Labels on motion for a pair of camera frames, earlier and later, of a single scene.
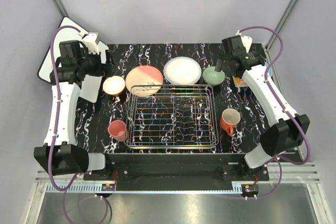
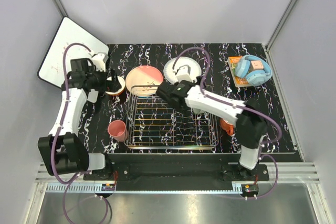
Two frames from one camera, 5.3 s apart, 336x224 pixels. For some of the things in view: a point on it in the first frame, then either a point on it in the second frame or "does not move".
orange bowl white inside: (114, 85) does not move
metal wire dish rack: (171, 116) does not move
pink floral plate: (144, 81) does not move
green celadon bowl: (213, 77) → (198, 111)
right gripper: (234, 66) → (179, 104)
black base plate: (178, 172) does not move
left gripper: (102, 69) → (110, 86)
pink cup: (118, 130) does not move
